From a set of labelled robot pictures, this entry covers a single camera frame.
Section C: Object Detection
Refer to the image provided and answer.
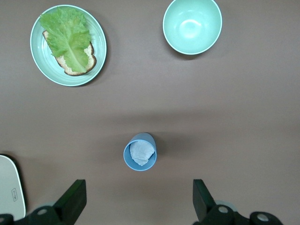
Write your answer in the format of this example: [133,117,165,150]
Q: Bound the toasted bread slice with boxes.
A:
[42,30,97,76]

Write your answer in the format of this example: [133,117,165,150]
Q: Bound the white paper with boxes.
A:
[129,140,156,167]

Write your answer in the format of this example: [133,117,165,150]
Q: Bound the blue plastic cup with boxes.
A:
[123,132,158,172]

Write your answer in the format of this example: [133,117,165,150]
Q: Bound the green ribbed plate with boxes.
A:
[30,5,107,87]

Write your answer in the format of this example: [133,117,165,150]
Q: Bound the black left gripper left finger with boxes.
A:
[52,179,88,225]

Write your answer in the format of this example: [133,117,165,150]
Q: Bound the green lettuce leaf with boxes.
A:
[38,6,92,73]

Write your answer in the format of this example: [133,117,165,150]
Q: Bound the cream white toaster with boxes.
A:
[0,154,26,220]

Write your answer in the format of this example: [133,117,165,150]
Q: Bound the mint green bowl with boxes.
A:
[162,0,223,55]

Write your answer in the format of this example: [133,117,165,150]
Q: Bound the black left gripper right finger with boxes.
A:
[193,179,218,223]

